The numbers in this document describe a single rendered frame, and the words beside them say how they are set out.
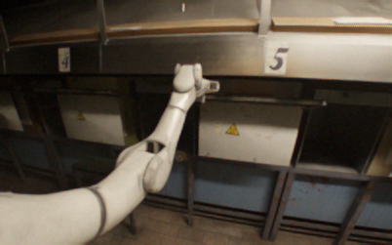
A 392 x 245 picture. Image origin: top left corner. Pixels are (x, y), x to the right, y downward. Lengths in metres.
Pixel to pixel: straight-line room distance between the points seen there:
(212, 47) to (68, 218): 0.75
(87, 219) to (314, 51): 0.90
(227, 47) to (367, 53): 0.58
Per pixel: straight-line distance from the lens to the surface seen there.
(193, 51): 0.81
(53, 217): 0.24
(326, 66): 0.87
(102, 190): 0.29
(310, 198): 1.69
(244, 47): 0.79
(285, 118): 1.05
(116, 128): 1.34
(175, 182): 1.59
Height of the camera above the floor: 1.52
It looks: 19 degrees down
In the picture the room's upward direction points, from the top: 1 degrees clockwise
